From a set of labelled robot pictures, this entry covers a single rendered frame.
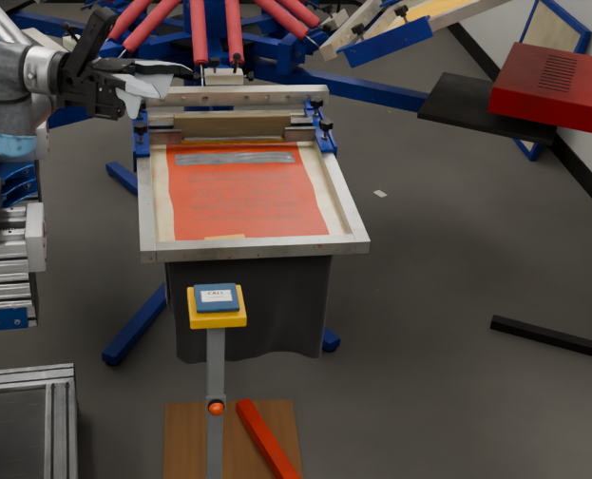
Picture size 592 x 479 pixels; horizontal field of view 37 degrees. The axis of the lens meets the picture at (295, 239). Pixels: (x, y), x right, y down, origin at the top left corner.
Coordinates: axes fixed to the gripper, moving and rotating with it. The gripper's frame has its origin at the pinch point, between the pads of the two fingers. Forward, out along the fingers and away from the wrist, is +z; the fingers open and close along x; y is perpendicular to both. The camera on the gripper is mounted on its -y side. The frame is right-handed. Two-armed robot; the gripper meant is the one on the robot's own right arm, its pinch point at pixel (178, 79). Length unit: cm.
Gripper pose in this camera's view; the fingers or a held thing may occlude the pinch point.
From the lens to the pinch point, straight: 142.3
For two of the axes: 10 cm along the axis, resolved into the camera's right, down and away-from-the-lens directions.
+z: 9.7, 1.8, -1.6
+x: -2.2, 4.0, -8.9
